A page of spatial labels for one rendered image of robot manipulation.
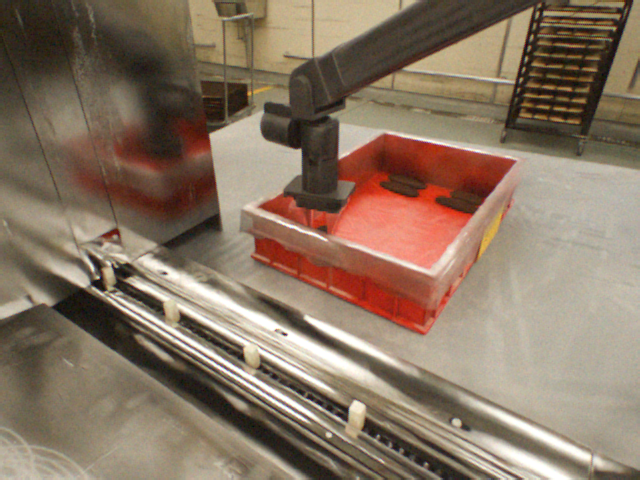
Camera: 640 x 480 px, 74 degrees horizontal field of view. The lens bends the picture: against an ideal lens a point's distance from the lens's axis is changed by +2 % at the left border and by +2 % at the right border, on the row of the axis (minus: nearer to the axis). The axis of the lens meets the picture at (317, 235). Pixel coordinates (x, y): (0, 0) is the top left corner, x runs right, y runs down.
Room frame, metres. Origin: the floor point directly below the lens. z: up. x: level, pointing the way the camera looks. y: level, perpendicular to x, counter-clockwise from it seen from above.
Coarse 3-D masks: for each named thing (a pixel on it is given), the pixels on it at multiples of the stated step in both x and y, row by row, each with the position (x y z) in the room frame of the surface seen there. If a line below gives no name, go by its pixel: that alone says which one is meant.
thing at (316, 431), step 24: (96, 288) 0.46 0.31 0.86; (120, 312) 0.41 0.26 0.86; (168, 336) 0.37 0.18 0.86; (192, 360) 0.34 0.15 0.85; (216, 360) 0.33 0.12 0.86; (240, 384) 0.30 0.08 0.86; (264, 408) 0.28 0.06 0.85; (288, 408) 0.27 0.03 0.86; (312, 432) 0.25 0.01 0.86; (336, 432) 0.25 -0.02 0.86; (360, 456) 0.22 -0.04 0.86
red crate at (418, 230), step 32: (384, 192) 0.84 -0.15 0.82; (448, 192) 0.84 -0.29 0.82; (320, 224) 0.70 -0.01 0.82; (352, 224) 0.70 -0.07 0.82; (384, 224) 0.70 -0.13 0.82; (416, 224) 0.70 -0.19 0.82; (448, 224) 0.70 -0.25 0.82; (256, 256) 0.58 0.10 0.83; (288, 256) 0.55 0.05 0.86; (416, 256) 0.59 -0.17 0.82; (320, 288) 0.50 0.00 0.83; (352, 288) 0.48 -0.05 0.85; (416, 320) 0.42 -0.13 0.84
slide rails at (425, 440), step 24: (144, 288) 0.48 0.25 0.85; (144, 312) 0.43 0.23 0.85; (192, 312) 0.43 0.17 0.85; (192, 336) 0.38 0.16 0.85; (240, 336) 0.38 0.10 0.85; (240, 360) 0.34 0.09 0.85; (264, 360) 0.35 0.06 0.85; (288, 360) 0.34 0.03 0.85; (264, 384) 0.31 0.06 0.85; (312, 384) 0.31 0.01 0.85; (336, 384) 0.31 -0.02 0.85; (312, 408) 0.28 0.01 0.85; (384, 408) 0.28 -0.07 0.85; (360, 432) 0.25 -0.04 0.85; (408, 432) 0.25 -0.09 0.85; (432, 432) 0.25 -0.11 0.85; (384, 456) 0.23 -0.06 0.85; (456, 456) 0.23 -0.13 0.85
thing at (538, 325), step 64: (256, 128) 1.29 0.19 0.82; (256, 192) 0.85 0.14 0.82; (576, 192) 0.84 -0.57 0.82; (192, 256) 0.60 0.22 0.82; (512, 256) 0.60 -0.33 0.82; (576, 256) 0.60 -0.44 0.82; (192, 320) 0.44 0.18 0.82; (384, 320) 0.44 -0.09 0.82; (448, 320) 0.44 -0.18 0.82; (512, 320) 0.44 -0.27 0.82; (576, 320) 0.44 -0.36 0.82; (512, 384) 0.33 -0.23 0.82; (576, 384) 0.34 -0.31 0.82
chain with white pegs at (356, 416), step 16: (112, 272) 0.50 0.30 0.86; (144, 304) 0.46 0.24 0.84; (176, 304) 0.42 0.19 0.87; (176, 320) 0.42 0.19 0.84; (208, 336) 0.39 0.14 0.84; (240, 352) 0.36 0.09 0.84; (256, 352) 0.34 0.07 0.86; (256, 368) 0.34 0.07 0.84; (288, 384) 0.32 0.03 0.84; (320, 400) 0.30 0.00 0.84; (352, 416) 0.26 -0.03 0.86; (368, 432) 0.26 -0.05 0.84; (400, 448) 0.24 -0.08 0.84; (432, 464) 0.23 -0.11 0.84
